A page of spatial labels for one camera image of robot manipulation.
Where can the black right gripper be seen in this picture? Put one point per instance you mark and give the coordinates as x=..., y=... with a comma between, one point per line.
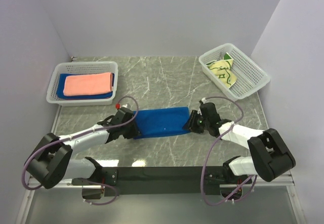
x=191, y=125

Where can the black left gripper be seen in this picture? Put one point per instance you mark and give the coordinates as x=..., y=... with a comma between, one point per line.
x=134, y=132

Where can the blue towel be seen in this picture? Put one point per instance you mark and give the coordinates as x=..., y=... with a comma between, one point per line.
x=164, y=122
x=59, y=91

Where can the pink panda towel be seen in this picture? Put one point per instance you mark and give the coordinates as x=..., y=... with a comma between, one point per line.
x=88, y=84

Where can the green white towel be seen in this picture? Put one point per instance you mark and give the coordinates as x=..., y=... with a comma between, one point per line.
x=222, y=70

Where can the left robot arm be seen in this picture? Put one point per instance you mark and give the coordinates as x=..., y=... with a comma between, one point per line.
x=51, y=161

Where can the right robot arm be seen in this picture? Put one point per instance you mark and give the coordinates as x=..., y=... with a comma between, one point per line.
x=269, y=155

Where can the black base bar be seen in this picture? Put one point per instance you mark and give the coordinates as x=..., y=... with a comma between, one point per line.
x=166, y=180

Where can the folded blue towel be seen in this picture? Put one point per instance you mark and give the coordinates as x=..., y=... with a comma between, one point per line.
x=59, y=91

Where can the white plastic basket right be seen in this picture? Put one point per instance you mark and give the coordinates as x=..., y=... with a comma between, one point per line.
x=250, y=77

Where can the white plastic basket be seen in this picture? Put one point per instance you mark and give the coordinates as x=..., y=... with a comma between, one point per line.
x=250, y=77
x=83, y=67

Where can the white plastic basket left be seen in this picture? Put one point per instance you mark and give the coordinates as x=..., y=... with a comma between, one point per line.
x=83, y=67

